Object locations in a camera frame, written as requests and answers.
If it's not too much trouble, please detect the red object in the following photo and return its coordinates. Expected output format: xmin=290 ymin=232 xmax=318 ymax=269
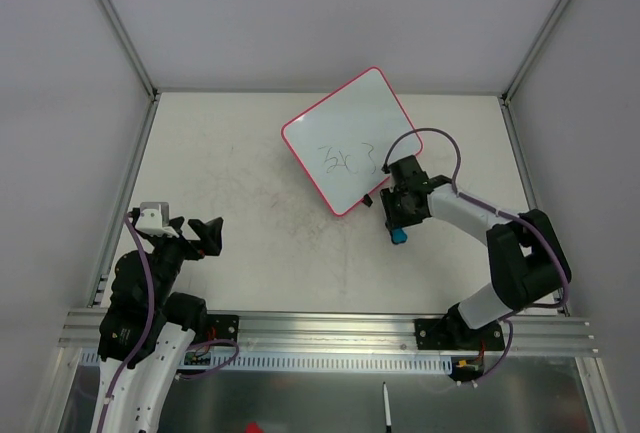
xmin=245 ymin=422 xmax=264 ymax=433

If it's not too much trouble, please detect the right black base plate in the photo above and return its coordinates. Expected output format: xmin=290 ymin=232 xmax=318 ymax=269
xmin=413 ymin=318 xmax=506 ymax=352

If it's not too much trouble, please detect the left aluminium frame post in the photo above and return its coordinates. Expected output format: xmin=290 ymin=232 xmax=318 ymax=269
xmin=96 ymin=0 xmax=158 ymax=99

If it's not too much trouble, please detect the aluminium mounting rail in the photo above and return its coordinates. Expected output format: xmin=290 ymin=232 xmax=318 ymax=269
xmin=58 ymin=308 xmax=599 ymax=357

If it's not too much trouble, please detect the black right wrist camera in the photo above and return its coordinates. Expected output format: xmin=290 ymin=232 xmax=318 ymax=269
xmin=382 ymin=155 xmax=429 ymax=186

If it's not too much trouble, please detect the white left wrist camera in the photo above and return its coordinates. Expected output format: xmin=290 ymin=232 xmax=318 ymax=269
xmin=136 ymin=202 xmax=175 ymax=237

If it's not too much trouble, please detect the white slotted cable duct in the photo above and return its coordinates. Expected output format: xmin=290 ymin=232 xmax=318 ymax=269
xmin=79 ymin=350 xmax=454 ymax=375

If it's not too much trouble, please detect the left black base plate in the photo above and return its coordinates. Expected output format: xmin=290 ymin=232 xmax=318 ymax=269
xmin=205 ymin=313 xmax=240 ymax=341

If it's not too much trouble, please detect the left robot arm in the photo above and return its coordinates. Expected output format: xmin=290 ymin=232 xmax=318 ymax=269
xmin=91 ymin=209 xmax=224 ymax=432

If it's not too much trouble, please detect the white marker pen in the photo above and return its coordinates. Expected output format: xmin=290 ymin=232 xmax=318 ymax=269
xmin=382 ymin=382 xmax=392 ymax=433

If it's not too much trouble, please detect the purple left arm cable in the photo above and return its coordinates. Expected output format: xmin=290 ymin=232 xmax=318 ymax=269
xmin=94 ymin=210 xmax=240 ymax=433

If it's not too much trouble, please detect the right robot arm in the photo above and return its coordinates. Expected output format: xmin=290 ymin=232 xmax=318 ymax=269
xmin=380 ymin=173 xmax=572 ymax=349

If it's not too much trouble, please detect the blue whiteboard eraser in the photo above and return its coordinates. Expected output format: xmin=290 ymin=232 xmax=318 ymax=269
xmin=390 ymin=228 xmax=408 ymax=245

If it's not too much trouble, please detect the pink framed whiteboard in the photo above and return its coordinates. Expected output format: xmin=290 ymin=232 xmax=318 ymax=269
xmin=281 ymin=67 xmax=423 ymax=217

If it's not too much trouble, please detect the right aluminium frame post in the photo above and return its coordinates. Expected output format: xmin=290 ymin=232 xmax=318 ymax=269
xmin=501 ymin=0 xmax=573 ymax=105

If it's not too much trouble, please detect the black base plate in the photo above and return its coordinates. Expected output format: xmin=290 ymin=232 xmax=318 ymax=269
xmin=205 ymin=313 xmax=240 ymax=341
xmin=413 ymin=318 xmax=506 ymax=352

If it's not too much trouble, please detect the aluminium frame post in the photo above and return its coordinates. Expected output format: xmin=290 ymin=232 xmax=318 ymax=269
xmin=501 ymin=0 xmax=573 ymax=105
xmin=96 ymin=0 xmax=158 ymax=99

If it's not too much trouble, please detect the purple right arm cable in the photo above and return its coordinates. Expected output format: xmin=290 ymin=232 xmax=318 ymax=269
xmin=383 ymin=127 xmax=571 ymax=389

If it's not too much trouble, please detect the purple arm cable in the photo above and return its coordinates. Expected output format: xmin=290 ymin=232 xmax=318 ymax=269
xmin=383 ymin=127 xmax=571 ymax=389
xmin=94 ymin=210 xmax=240 ymax=433

